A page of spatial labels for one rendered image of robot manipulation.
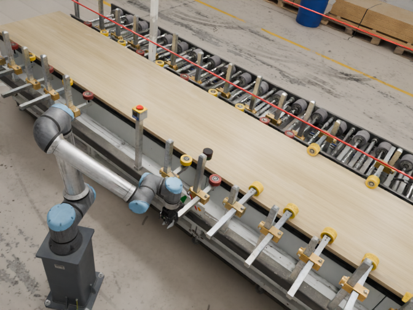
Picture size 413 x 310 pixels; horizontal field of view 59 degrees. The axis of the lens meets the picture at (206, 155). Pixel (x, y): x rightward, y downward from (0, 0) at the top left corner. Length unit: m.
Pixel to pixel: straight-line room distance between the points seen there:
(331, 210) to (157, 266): 1.38
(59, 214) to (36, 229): 1.08
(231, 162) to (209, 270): 0.95
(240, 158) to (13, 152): 2.29
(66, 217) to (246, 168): 1.16
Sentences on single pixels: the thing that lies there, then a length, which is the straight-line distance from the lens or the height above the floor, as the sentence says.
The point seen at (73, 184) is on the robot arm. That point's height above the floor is 0.98.
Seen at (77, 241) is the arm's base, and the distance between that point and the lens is 2.34.
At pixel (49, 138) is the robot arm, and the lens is 1.81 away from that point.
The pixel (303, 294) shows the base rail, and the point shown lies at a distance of 2.27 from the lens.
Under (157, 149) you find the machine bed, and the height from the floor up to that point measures 0.75.
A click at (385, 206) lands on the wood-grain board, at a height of 0.90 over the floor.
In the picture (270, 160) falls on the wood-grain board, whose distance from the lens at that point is 2.60.
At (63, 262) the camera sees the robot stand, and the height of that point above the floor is 0.59.
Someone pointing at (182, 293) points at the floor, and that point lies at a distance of 2.89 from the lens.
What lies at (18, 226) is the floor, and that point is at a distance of 3.32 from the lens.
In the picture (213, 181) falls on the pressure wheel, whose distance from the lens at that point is 2.33.
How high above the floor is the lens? 2.57
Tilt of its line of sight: 42 degrees down
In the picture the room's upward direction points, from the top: 11 degrees clockwise
